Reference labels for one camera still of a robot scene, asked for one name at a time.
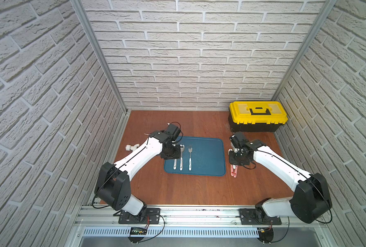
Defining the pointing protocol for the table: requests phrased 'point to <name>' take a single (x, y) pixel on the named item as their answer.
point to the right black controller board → (266, 235)
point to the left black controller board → (137, 230)
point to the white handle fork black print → (190, 161)
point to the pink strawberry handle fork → (235, 171)
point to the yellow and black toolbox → (256, 117)
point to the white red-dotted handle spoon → (182, 147)
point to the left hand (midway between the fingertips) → (174, 152)
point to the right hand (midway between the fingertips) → (234, 160)
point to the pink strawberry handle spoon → (232, 170)
